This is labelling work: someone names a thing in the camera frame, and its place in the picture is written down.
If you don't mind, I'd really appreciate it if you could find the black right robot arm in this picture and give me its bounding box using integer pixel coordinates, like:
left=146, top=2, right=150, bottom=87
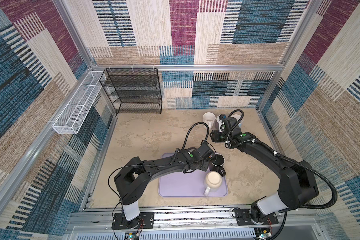
left=210, top=113, right=338, bottom=224

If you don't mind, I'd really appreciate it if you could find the cream upside-down mug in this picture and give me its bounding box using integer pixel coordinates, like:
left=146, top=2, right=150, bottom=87
left=204, top=171, right=223, bottom=196

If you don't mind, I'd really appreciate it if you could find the white faceted ceramic mug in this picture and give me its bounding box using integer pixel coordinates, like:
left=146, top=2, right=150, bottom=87
left=203, top=112, right=216, bottom=130

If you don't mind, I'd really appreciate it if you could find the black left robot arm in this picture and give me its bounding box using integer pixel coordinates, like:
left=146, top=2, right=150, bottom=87
left=113, top=122, right=216, bottom=224

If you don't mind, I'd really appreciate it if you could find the white wire wall basket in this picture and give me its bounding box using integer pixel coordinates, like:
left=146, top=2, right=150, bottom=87
left=53, top=71, right=103, bottom=135

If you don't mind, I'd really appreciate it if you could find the black ceramic mug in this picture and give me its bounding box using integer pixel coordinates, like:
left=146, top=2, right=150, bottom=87
left=209, top=154, right=226, bottom=177

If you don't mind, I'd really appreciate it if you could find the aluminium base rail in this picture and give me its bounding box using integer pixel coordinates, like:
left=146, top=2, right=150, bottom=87
left=63, top=205, right=330, bottom=240

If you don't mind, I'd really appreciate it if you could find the lavender ceramic mug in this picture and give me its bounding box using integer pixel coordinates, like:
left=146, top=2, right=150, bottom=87
left=216, top=115, right=226, bottom=132

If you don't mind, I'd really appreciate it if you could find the light blue ceramic mug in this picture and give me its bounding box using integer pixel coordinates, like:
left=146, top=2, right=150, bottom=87
left=232, top=114, right=244, bottom=128

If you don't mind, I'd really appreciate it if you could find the black mesh wire shelf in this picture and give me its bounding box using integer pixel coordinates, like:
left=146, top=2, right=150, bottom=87
left=100, top=68, right=163, bottom=114

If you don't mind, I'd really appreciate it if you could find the lavender silicone mat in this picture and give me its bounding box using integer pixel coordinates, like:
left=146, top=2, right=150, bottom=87
left=159, top=169, right=210, bottom=198

